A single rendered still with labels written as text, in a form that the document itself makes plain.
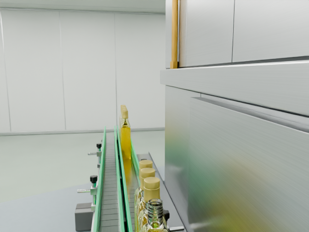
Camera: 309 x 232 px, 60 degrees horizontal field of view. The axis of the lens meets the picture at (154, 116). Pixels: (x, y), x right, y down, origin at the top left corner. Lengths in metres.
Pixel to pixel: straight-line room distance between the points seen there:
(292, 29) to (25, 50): 6.34
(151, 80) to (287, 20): 6.03
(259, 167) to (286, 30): 0.19
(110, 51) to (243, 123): 5.97
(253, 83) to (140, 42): 6.00
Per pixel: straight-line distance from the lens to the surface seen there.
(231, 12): 0.56
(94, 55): 6.34
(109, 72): 6.31
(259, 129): 0.40
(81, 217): 1.18
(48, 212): 1.39
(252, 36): 0.48
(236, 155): 0.46
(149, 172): 0.61
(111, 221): 1.00
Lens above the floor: 1.38
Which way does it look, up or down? 9 degrees down
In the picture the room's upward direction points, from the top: straight up
